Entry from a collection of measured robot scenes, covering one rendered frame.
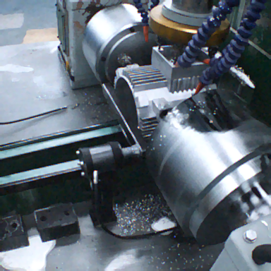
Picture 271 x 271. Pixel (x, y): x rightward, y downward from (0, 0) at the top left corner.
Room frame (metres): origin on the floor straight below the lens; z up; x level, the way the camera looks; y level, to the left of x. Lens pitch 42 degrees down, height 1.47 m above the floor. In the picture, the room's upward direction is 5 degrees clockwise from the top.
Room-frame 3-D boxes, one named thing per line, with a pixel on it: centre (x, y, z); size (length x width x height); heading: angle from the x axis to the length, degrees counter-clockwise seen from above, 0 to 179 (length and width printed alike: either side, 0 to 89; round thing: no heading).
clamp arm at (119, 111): (0.57, 0.03, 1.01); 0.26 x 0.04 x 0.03; 25
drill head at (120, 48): (0.92, 0.07, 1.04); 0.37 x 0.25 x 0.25; 25
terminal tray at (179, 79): (0.66, -0.10, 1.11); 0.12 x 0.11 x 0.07; 115
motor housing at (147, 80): (0.64, -0.06, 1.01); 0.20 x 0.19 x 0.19; 115
